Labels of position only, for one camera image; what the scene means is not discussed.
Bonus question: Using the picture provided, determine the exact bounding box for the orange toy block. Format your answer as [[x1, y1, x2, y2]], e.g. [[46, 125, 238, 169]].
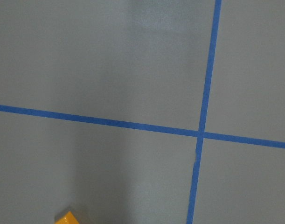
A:
[[54, 211, 79, 224]]

